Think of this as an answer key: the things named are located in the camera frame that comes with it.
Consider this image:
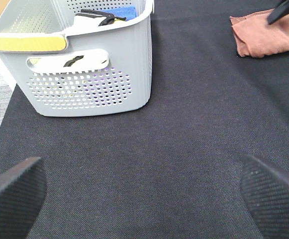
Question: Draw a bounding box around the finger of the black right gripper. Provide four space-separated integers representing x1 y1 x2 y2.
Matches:
267 0 289 24

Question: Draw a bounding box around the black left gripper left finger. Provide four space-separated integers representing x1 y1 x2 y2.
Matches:
0 157 46 239

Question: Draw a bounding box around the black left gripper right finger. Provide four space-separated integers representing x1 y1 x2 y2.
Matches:
240 155 289 239

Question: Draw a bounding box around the brown towel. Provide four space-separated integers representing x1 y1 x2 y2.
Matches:
229 9 289 58

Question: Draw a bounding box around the black table mat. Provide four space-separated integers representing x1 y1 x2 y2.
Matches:
0 0 289 239

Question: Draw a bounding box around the grey perforated plastic basket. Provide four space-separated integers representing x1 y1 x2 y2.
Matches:
0 0 154 117

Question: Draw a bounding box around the blue cloth in basket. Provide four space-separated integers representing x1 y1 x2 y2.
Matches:
100 5 137 21

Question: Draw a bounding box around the white cloth black trim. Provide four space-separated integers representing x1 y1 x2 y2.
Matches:
28 9 127 73

